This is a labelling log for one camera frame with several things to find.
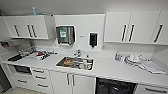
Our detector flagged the steel sink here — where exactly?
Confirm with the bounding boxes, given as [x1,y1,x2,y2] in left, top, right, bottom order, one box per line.
[55,55,95,72]

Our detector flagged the blue spray bottle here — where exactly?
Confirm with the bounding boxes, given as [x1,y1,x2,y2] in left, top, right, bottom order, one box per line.
[31,6,38,16]

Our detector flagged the steel paper towel dispenser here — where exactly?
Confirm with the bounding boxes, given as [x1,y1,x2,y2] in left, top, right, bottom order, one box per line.
[55,25,76,46]

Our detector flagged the black built-in microwave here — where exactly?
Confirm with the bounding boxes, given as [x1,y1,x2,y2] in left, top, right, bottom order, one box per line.
[12,64,33,76]

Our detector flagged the dish tray with items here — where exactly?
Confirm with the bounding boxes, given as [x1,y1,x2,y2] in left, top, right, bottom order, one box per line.
[31,49,56,61]

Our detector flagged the narrow white drawer stack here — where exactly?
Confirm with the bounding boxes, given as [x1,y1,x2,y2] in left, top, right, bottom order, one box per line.
[134,83,168,94]
[30,67,53,93]

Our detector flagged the orange bowl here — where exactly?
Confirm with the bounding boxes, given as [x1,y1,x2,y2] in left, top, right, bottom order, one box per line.
[64,58,75,67]

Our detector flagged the black soap dispenser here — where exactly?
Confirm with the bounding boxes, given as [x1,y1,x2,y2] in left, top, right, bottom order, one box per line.
[88,31,99,49]

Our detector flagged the wide white drawer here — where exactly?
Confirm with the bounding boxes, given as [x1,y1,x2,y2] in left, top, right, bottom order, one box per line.
[12,75,35,90]

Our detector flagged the white cup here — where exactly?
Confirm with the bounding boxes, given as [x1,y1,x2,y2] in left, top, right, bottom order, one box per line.
[79,61,91,71]

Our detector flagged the white sink base cabinet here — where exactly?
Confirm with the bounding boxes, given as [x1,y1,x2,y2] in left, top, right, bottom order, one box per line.
[49,70,98,94]

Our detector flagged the small blue bottle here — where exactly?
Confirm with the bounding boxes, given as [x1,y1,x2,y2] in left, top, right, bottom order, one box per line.
[114,51,121,62]

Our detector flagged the white dishes stack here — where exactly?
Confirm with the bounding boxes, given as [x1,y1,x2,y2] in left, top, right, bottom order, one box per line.
[124,53,143,67]

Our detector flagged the chrome faucet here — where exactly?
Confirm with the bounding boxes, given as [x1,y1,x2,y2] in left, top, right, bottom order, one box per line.
[73,49,83,58]

